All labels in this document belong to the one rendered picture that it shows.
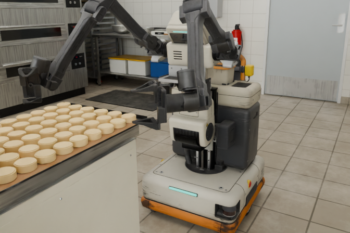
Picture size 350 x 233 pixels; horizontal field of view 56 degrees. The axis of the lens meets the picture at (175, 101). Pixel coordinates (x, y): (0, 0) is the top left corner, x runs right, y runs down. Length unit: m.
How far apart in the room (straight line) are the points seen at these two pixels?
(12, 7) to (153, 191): 3.13
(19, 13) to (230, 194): 3.53
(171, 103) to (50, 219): 0.45
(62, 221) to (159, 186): 1.16
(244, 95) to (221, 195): 0.58
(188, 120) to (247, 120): 0.38
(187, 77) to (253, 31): 4.22
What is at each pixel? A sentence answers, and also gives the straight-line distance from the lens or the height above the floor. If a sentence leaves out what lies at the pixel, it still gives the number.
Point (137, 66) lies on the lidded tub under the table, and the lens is 5.49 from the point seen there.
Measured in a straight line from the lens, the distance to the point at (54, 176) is 0.93.
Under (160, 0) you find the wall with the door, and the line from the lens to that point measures 5.90.
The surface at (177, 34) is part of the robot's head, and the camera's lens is 1.76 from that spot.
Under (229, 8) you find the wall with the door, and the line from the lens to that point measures 5.32.
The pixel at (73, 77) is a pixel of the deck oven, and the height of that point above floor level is 0.31.
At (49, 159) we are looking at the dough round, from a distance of 0.88.
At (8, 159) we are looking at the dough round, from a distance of 0.90.
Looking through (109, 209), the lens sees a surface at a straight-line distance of 1.13.
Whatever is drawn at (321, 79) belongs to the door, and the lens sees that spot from 5.10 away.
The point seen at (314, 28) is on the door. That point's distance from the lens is 5.03.
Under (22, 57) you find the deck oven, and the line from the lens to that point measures 4.64.
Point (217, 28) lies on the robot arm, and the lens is 1.49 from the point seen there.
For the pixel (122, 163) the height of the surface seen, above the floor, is 0.78.
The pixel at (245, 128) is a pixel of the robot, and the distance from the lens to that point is 2.04.
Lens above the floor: 1.26
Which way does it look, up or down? 15 degrees down
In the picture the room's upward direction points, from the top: 1 degrees counter-clockwise
